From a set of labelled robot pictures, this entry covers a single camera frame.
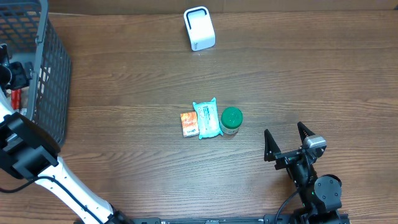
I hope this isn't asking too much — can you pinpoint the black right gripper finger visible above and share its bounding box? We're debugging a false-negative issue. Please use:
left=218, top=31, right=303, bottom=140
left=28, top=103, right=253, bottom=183
left=264, top=129, right=281, bottom=162
left=297, top=121, right=315, bottom=143

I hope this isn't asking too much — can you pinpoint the red coffee stick sachet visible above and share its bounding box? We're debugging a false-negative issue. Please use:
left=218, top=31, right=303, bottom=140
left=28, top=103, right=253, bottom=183
left=11, top=89, right=22, bottom=110

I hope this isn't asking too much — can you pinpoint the green lid jar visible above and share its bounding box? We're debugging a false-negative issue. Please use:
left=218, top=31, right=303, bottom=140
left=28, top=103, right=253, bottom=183
left=220, top=107, right=243, bottom=134

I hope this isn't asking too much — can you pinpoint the teal wet wipes pack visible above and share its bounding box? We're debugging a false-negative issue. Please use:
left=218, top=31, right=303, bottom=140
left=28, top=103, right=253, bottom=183
left=193, top=97, right=223, bottom=139

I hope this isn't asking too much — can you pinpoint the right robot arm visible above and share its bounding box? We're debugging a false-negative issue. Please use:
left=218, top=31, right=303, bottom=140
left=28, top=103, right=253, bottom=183
left=264, top=122, right=349, bottom=223

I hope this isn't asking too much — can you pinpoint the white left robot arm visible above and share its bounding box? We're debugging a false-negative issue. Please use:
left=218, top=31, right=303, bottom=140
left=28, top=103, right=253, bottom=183
left=1, top=101, right=116, bottom=223

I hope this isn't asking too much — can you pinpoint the white barcode scanner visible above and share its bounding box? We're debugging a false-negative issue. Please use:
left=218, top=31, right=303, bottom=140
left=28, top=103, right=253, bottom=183
left=183, top=6, right=216, bottom=52

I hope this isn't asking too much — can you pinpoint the grey plastic shopping basket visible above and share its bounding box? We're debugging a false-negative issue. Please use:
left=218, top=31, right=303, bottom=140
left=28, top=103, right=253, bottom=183
left=1, top=0, right=72, bottom=145

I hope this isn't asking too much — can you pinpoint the orange small box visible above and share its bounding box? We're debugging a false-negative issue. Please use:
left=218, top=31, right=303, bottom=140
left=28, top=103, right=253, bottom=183
left=180, top=111, right=199, bottom=138

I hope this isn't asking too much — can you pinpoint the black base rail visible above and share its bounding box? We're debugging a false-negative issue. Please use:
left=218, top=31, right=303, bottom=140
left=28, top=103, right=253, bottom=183
left=105, top=214, right=351, bottom=224

